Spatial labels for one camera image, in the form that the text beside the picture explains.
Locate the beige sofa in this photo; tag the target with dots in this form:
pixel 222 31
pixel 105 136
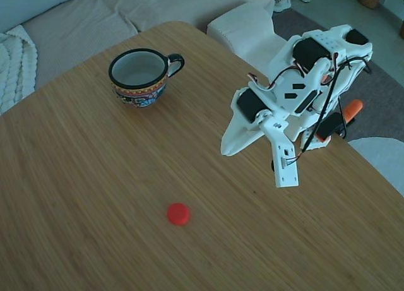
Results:
pixel 79 26

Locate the white knitted blanket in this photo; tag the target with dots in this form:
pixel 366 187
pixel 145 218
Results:
pixel 14 70

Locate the grey rug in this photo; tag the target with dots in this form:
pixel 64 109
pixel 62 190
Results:
pixel 378 92

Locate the white round seat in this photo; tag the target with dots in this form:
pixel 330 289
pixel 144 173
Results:
pixel 382 158

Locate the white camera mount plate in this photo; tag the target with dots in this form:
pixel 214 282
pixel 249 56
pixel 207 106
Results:
pixel 284 164

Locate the red plastic bottle cap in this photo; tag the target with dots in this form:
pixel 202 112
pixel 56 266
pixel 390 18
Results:
pixel 178 213

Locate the white cushioned ottoman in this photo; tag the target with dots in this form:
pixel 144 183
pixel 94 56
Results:
pixel 246 32

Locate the colourful patterned ceramic cup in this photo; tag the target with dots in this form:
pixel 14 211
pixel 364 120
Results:
pixel 139 95

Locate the orange table clamp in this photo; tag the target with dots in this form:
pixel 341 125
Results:
pixel 353 109
pixel 326 79

